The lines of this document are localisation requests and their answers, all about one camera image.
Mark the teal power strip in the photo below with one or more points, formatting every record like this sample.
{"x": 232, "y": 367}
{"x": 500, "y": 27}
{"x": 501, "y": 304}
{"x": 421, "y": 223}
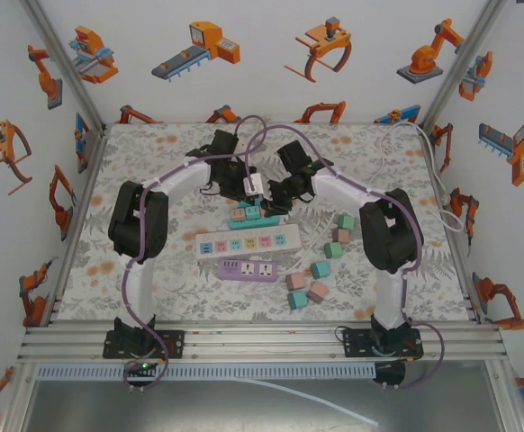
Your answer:
{"x": 266, "y": 221}

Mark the teal plug adapter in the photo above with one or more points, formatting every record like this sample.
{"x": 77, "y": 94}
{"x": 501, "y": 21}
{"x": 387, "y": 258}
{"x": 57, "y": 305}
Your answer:
{"x": 297, "y": 300}
{"x": 253, "y": 212}
{"x": 320, "y": 270}

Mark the pink plug adapter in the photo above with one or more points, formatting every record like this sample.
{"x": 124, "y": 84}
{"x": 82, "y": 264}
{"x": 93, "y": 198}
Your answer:
{"x": 340, "y": 235}
{"x": 237, "y": 213}
{"x": 317, "y": 292}
{"x": 295, "y": 281}

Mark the white power strip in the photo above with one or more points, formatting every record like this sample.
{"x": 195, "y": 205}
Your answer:
{"x": 244, "y": 243}

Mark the purple power strip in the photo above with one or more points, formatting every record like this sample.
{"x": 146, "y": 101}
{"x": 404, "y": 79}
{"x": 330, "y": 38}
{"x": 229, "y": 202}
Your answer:
{"x": 248, "y": 271}

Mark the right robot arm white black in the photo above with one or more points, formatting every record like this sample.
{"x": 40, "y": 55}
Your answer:
{"x": 392, "y": 234}

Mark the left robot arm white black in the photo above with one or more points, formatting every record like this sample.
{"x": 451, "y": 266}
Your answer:
{"x": 145, "y": 292}

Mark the small circuit board green light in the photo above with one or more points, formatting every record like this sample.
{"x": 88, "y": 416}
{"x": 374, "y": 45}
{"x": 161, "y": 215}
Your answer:
{"x": 144, "y": 366}

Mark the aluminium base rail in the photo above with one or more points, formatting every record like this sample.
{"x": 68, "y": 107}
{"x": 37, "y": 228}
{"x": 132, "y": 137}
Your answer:
{"x": 262, "y": 342}

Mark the aluminium side rail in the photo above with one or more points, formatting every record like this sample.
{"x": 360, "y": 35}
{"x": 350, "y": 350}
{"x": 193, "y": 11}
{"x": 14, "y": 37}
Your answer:
{"x": 76, "y": 225}
{"x": 464, "y": 270}

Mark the aluminium frame post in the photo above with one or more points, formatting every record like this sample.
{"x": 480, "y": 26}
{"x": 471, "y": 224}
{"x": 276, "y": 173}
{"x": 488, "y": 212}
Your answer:
{"x": 67, "y": 69}
{"x": 459, "y": 67}

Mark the aluminium frame leg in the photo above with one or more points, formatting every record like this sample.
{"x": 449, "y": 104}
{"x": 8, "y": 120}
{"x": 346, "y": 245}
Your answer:
{"x": 500, "y": 396}
{"x": 16, "y": 396}

